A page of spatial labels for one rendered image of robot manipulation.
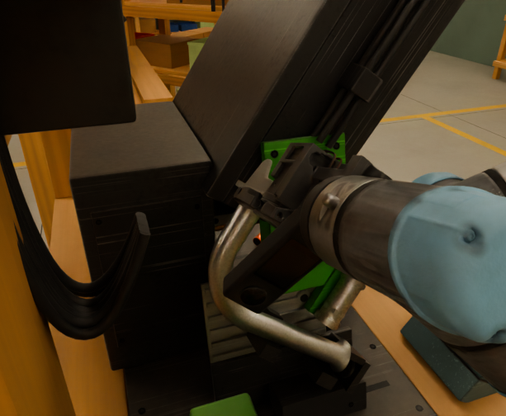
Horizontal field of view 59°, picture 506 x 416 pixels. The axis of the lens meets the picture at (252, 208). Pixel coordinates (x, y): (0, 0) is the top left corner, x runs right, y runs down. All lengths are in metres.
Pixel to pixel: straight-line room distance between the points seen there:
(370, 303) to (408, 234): 0.66
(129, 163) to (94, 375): 0.37
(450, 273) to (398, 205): 0.06
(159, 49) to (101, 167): 3.12
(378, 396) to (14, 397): 0.54
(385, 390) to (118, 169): 0.51
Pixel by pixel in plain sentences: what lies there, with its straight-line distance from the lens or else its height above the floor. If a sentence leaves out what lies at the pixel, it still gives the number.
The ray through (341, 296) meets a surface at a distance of 0.63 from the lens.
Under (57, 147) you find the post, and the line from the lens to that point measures 1.32.
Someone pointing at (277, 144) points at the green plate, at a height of 1.27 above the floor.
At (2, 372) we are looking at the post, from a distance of 0.31.
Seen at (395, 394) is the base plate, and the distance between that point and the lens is 0.76.
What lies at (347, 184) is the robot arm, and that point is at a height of 1.33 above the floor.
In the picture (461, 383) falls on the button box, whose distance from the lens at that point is 0.77.
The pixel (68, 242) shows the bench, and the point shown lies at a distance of 1.16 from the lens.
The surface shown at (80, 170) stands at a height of 1.24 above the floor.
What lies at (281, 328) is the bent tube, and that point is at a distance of 0.60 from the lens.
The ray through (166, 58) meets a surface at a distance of 3.67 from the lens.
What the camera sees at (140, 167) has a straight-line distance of 0.59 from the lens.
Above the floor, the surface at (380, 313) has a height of 0.90.
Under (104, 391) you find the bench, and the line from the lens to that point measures 0.79.
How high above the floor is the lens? 1.47
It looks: 29 degrees down
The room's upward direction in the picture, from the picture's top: straight up
